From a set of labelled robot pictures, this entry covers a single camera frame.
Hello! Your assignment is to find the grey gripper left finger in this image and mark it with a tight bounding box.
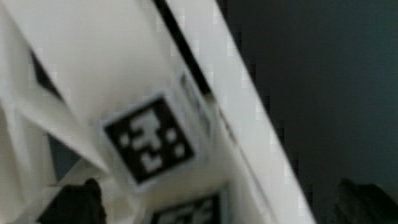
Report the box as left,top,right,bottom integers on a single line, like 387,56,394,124
37,179,106,224

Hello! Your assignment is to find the white chair back assembly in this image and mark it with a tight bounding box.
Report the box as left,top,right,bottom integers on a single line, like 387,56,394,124
0,0,316,224

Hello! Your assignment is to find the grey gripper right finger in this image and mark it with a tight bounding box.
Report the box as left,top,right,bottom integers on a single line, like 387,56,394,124
334,179,398,224

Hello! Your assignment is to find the white tagged cube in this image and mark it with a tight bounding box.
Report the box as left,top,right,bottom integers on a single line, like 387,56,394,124
142,190,231,224

